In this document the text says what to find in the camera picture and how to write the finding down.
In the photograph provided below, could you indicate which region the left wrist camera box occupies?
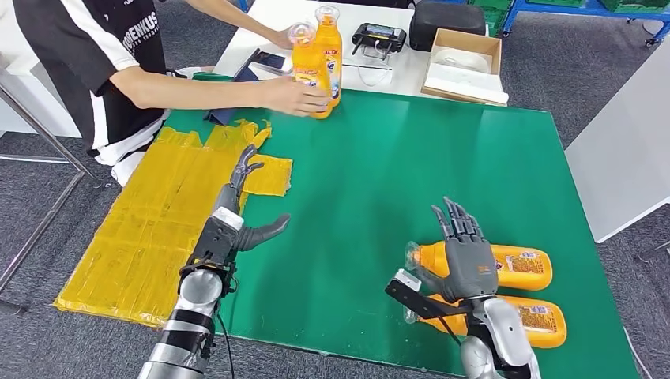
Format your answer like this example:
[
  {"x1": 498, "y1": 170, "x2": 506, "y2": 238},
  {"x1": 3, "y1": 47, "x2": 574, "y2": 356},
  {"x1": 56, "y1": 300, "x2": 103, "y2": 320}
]
[{"x1": 184, "y1": 207, "x2": 246, "y2": 276}]

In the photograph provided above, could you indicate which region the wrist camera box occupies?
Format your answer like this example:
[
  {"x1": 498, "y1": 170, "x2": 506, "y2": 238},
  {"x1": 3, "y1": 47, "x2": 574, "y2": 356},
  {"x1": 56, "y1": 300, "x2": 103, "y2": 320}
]
[
  {"x1": 184, "y1": 207, "x2": 246, "y2": 276},
  {"x1": 384, "y1": 268, "x2": 475, "y2": 321}
]

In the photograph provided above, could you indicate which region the person's left hand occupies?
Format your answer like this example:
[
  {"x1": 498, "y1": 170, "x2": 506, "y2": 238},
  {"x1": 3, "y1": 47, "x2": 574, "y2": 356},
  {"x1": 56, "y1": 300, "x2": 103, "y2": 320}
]
[{"x1": 272, "y1": 26, "x2": 295, "y2": 51}]

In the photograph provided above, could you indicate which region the person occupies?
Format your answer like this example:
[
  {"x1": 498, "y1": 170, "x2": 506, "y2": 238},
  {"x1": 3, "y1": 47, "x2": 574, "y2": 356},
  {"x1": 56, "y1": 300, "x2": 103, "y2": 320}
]
[{"x1": 10, "y1": 0, "x2": 210, "y2": 186}]

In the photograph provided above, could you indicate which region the white-cased smartphone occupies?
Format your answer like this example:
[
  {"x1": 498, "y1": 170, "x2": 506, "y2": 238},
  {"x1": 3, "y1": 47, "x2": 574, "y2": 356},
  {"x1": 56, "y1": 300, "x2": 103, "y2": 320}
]
[{"x1": 254, "y1": 51, "x2": 294, "y2": 74}]

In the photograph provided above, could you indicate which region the white oval pad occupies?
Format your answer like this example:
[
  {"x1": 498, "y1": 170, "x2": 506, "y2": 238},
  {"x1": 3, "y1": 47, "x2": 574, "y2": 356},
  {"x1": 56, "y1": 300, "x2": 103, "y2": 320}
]
[{"x1": 439, "y1": 47, "x2": 493, "y2": 73}]

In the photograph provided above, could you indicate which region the orange detergent bottle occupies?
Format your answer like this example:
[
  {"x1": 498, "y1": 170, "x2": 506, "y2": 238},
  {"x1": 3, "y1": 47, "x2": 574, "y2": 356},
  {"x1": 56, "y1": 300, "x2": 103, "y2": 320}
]
[
  {"x1": 404, "y1": 240, "x2": 554, "y2": 292},
  {"x1": 314, "y1": 5, "x2": 344, "y2": 108},
  {"x1": 403, "y1": 294, "x2": 568, "y2": 350},
  {"x1": 288, "y1": 21, "x2": 333, "y2": 120}
]

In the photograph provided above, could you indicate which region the white cable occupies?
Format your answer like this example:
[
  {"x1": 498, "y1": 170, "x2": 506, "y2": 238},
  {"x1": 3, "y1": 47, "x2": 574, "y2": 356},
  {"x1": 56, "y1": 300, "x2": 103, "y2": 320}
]
[{"x1": 358, "y1": 44, "x2": 393, "y2": 88}]

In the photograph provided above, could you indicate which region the green plastic crate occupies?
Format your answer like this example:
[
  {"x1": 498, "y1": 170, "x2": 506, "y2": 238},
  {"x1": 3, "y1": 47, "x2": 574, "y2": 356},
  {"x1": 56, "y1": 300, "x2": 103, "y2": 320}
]
[
  {"x1": 599, "y1": 0, "x2": 670, "y2": 14},
  {"x1": 467, "y1": 0, "x2": 517, "y2": 38},
  {"x1": 525, "y1": 0, "x2": 586, "y2": 9}
]

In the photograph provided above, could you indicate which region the yellow taped cardboard sheet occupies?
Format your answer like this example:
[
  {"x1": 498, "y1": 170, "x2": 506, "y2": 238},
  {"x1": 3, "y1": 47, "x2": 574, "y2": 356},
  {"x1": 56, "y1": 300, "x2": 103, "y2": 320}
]
[{"x1": 54, "y1": 118, "x2": 294, "y2": 329}]

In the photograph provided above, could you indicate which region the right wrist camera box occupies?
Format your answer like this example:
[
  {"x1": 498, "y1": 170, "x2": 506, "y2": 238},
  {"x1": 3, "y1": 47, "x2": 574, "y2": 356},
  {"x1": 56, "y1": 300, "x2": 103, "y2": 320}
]
[{"x1": 384, "y1": 268, "x2": 475, "y2": 321}]

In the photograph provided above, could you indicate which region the person's right hand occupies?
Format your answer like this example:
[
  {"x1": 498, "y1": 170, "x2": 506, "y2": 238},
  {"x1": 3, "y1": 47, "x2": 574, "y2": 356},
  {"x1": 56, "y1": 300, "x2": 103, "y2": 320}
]
[{"x1": 258, "y1": 75, "x2": 332, "y2": 118}]

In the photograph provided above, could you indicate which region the open cardboard box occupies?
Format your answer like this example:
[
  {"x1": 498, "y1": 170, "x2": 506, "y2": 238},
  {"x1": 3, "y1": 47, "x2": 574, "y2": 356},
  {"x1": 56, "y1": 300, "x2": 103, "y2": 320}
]
[{"x1": 421, "y1": 28, "x2": 510, "y2": 107}]

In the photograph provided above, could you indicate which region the grey metal frame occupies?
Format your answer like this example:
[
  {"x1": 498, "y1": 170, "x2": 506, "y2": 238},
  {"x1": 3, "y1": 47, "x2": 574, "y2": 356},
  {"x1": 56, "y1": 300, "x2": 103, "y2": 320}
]
[{"x1": 0, "y1": 86, "x2": 103, "y2": 317}]

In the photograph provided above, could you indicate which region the black table foot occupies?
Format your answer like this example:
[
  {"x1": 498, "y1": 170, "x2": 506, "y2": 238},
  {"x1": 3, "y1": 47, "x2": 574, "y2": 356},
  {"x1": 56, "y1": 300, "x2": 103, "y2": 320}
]
[{"x1": 635, "y1": 242, "x2": 670, "y2": 265}]

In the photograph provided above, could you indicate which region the black remote controller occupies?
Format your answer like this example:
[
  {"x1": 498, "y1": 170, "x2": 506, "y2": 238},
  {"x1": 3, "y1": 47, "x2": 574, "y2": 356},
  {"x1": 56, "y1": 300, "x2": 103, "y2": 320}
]
[{"x1": 352, "y1": 23, "x2": 408, "y2": 62}]

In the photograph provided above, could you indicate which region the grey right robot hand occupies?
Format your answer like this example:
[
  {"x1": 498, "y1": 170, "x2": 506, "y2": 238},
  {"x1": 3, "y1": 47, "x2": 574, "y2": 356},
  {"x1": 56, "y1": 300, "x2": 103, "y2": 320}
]
[{"x1": 413, "y1": 196, "x2": 499, "y2": 305}]

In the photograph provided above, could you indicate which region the blue tablet case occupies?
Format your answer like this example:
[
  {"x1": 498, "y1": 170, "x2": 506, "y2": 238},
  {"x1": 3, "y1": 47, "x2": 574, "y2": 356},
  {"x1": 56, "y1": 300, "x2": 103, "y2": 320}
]
[{"x1": 204, "y1": 48, "x2": 262, "y2": 126}]

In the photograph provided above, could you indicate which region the blue metal rack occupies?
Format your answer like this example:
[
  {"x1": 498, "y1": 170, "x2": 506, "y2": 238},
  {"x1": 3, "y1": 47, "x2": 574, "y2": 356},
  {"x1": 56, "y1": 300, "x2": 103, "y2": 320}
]
[{"x1": 502, "y1": 0, "x2": 670, "y2": 49}]

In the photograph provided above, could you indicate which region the black carry case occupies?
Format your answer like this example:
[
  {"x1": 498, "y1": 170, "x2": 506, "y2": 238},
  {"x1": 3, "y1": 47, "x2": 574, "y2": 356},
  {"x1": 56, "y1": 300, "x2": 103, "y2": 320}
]
[{"x1": 408, "y1": 1, "x2": 487, "y2": 52}]

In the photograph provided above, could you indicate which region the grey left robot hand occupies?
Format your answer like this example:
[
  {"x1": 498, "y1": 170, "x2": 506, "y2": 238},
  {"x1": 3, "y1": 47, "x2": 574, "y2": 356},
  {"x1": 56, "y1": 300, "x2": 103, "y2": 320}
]
[{"x1": 214, "y1": 144, "x2": 292, "y2": 253}]

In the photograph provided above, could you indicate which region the white foam sheet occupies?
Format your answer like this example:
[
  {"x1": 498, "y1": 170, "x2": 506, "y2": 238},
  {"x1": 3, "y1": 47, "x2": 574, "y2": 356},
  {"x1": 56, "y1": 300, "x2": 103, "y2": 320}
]
[{"x1": 424, "y1": 63, "x2": 510, "y2": 106}]

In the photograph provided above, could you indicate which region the white table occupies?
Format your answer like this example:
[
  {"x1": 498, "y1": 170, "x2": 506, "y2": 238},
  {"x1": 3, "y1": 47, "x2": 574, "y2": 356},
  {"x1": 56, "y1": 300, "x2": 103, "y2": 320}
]
[
  {"x1": 565, "y1": 39, "x2": 670, "y2": 246},
  {"x1": 213, "y1": 0, "x2": 510, "y2": 107}
]

